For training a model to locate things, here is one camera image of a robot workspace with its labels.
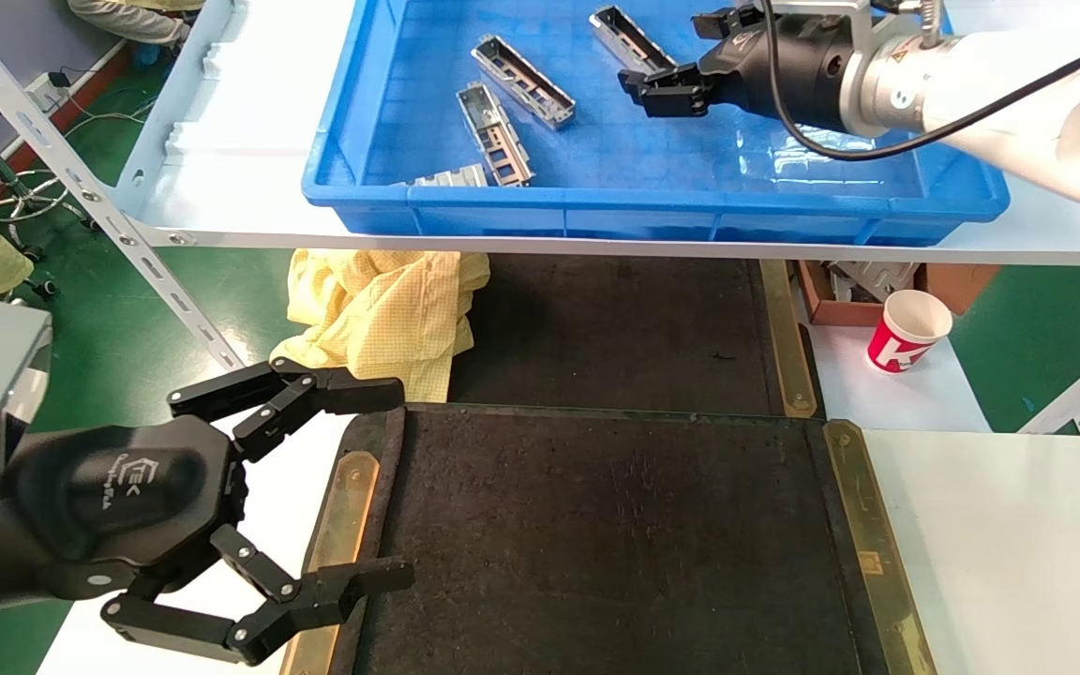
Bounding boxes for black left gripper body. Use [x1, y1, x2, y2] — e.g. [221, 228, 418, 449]
[6, 417, 247, 601]

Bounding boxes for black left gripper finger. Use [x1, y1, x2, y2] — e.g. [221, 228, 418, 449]
[168, 356, 406, 462]
[101, 525, 414, 667]

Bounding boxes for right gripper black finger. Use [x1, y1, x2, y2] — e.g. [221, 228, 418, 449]
[619, 61, 719, 119]
[693, 5, 766, 40]

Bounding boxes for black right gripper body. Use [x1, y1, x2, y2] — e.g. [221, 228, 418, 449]
[699, 11, 857, 132]

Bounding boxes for silver metal bracket part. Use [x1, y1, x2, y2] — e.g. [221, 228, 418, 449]
[589, 6, 679, 78]
[456, 82, 537, 188]
[471, 35, 577, 131]
[399, 164, 489, 188]

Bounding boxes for blue plastic bin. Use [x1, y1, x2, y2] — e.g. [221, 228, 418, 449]
[302, 0, 1010, 247]

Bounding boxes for yellow cloth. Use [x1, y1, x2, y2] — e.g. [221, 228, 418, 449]
[270, 249, 491, 404]

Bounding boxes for grey metal scrap pieces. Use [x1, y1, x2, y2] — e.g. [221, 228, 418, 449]
[826, 262, 921, 303]

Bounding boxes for wheeled chair base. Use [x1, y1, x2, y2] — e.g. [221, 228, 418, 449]
[0, 239, 58, 301]

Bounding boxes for brown cardboard box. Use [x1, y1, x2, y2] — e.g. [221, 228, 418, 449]
[793, 261, 1002, 327]

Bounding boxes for red and white paper cup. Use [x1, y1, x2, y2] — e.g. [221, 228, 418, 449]
[866, 289, 954, 375]

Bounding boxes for white power strip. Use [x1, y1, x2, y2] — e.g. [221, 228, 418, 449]
[24, 73, 72, 115]

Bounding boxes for person in beige garment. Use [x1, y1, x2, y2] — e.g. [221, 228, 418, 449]
[67, 0, 208, 48]

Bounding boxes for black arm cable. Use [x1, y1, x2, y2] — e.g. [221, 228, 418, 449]
[760, 0, 1080, 162]

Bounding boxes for white floor cable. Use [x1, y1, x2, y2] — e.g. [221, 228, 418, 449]
[52, 94, 161, 130]

